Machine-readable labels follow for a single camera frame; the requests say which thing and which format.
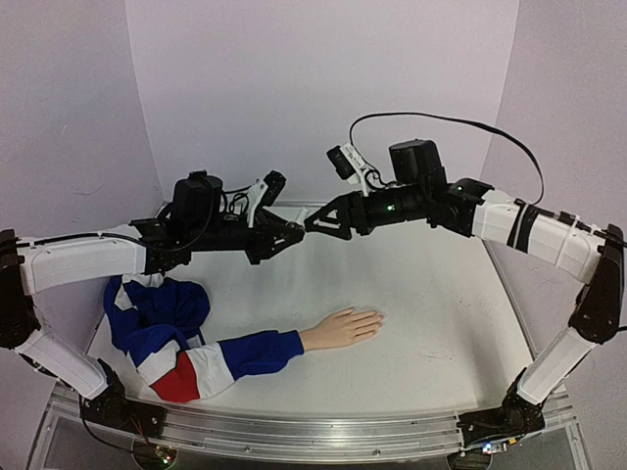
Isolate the white nail polish cap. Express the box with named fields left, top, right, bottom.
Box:
left=294, top=207, right=311, bottom=226

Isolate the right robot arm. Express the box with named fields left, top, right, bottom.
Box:
left=305, top=139, right=625, bottom=445

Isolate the mannequin hand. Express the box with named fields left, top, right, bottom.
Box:
left=299, top=307, right=384, bottom=353

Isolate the aluminium back rail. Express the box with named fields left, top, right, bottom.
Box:
left=164, top=198, right=339, bottom=210

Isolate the aluminium rail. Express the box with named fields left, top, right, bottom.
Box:
left=164, top=198, right=339, bottom=210
left=51, top=385, right=578, bottom=463

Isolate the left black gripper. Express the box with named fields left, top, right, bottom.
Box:
left=191, top=211, right=307, bottom=266

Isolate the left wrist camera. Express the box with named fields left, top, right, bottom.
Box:
left=246, top=170, right=286, bottom=228

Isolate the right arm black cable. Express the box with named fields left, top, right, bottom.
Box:
left=348, top=112, right=545, bottom=205

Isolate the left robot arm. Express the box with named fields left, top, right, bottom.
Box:
left=1, top=170, right=305, bottom=428

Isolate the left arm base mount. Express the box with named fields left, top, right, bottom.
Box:
left=80, top=382, right=167, bottom=439

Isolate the aluminium front rail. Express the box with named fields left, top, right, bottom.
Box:
left=51, top=385, right=578, bottom=463

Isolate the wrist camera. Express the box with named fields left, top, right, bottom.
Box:
left=326, top=143, right=375, bottom=197
left=246, top=170, right=286, bottom=228

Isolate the blue white red jacket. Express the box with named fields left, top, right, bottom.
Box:
left=103, top=274, right=305, bottom=403

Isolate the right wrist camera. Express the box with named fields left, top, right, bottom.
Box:
left=326, top=143, right=375, bottom=197

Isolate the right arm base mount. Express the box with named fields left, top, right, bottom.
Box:
left=457, top=382, right=546, bottom=448

